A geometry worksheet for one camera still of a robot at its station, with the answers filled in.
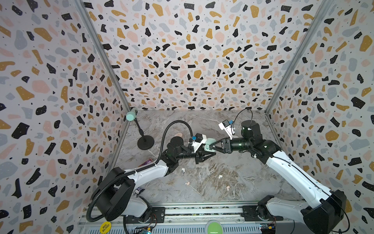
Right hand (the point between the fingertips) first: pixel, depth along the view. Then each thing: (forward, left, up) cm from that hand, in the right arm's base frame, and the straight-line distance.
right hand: (212, 144), depth 67 cm
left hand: (-1, -2, -3) cm, 4 cm away
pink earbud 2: (-10, -11, -29) cm, 33 cm away
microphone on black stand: (+19, +43, -29) cm, 55 cm away
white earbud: (-1, +15, -29) cm, 32 cm away
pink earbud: (-9, +12, -28) cm, 32 cm away
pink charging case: (+24, +20, -27) cm, 41 cm away
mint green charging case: (+3, +1, -2) cm, 3 cm away
